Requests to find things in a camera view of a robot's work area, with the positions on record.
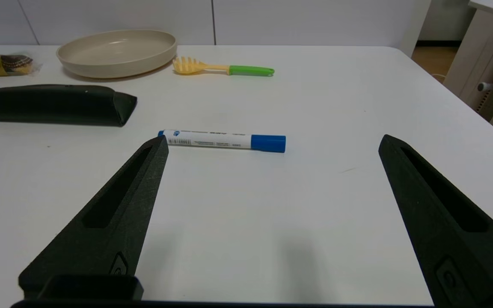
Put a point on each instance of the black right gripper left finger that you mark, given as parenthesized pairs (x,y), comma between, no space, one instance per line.
(109,226)

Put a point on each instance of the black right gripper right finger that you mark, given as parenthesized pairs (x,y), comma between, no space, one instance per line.
(447,226)

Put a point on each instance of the beige brown round plate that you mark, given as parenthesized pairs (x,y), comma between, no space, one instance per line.
(118,52)

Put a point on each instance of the black pencil case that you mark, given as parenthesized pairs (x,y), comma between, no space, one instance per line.
(58,105)

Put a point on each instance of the blue white marker pen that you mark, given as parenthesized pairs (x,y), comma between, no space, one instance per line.
(225,140)

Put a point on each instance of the white side table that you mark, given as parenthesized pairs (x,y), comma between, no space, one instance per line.
(486,64)

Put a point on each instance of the clear snack packet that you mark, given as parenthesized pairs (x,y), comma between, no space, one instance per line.
(2,64)

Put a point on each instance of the yellow green pasta server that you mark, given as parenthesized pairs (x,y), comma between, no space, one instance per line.
(225,68)

